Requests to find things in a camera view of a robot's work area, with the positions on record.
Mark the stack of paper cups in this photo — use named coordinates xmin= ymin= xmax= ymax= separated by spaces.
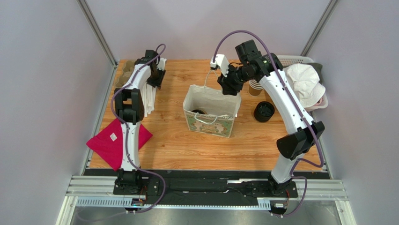
xmin=248 ymin=80 xmax=264 ymax=97

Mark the stack of pulp cup carriers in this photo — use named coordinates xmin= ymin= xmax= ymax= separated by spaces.
xmin=114 ymin=60 xmax=135 ymax=88

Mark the green white paper bag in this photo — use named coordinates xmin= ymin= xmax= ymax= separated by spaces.
xmin=183 ymin=77 xmax=242 ymax=138

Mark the black cup lid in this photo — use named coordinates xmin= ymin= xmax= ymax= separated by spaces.
xmin=192 ymin=109 xmax=207 ymax=114

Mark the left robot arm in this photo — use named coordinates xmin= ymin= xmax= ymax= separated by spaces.
xmin=112 ymin=50 xmax=166 ymax=195

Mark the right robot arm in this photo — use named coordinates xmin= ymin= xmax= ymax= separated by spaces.
xmin=210 ymin=40 xmax=325 ymax=195

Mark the white paper straws bundle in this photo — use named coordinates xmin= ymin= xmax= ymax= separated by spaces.
xmin=142 ymin=84 xmax=157 ymax=117

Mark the white plastic basket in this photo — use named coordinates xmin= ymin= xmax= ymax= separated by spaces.
xmin=278 ymin=55 xmax=329 ymax=110

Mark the white bucket hat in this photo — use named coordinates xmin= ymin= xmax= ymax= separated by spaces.
xmin=283 ymin=63 xmax=326 ymax=112

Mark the red folded cloth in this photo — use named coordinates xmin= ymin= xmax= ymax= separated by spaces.
xmin=86 ymin=119 xmax=153 ymax=172

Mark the dark green cloth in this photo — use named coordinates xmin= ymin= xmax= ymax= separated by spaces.
xmin=308 ymin=62 xmax=323 ymax=80

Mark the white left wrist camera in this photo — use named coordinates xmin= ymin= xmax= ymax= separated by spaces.
xmin=157 ymin=58 xmax=167 ymax=70

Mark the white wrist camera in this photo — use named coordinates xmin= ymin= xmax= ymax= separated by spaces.
xmin=210 ymin=54 xmax=229 ymax=77
xmin=157 ymin=58 xmax=167 ymax=70

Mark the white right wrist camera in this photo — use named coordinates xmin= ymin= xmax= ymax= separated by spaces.
xmin=210 ymin=54 xmax=229 ymax=77

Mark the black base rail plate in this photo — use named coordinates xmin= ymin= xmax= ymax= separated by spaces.
xmin=83 ymin=168 xmax=331 ymax=207

